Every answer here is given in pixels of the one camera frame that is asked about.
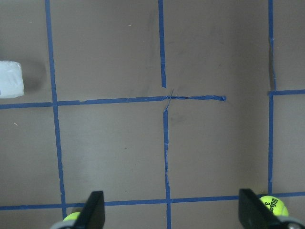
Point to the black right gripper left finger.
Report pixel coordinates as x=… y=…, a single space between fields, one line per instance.
x=92 y=215

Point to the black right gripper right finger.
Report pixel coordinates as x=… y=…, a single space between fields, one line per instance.
x=253 y=214

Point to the white blue tennis ball can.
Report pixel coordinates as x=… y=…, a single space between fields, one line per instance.
x=11 y=81

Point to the tennis ball by right base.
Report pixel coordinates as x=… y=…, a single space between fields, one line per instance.
x=72 y=216

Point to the tennis ball nearest right camera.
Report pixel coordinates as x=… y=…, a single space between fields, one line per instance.
x=275 y=205

